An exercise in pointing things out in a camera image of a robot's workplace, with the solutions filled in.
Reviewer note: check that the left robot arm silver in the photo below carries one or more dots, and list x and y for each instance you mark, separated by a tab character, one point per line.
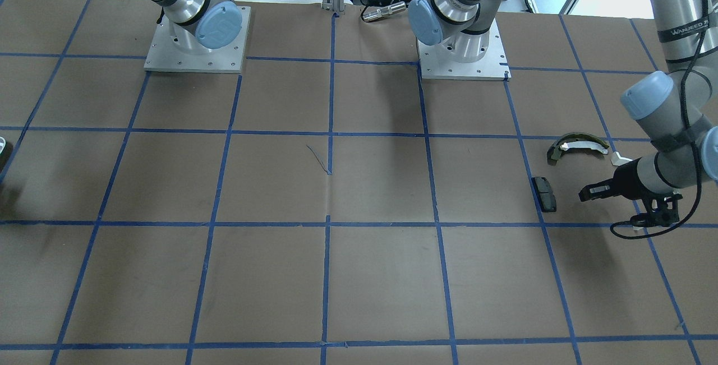
667	106

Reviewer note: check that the white curved plastic bracket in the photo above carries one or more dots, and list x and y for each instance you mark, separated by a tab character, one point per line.
619	160

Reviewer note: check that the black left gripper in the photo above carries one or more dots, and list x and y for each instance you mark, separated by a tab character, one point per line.
629	177

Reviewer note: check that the silver metal cylinder connector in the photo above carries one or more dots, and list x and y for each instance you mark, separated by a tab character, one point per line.
382	13

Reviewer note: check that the green curved brake shoe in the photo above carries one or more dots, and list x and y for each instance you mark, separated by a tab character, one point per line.
575	141

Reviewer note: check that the black brake pad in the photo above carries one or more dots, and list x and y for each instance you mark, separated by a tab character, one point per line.
545	194

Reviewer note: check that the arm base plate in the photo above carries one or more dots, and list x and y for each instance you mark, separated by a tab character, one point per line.
466	57
174	50

